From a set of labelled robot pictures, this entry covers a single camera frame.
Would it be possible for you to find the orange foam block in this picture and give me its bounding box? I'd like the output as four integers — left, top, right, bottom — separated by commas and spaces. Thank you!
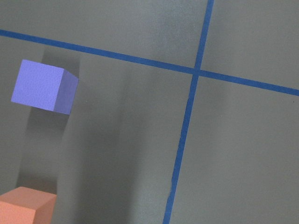
0, 187, 57, 224

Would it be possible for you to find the purple foam block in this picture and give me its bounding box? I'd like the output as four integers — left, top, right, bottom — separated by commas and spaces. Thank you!
11, 59, 78, 115

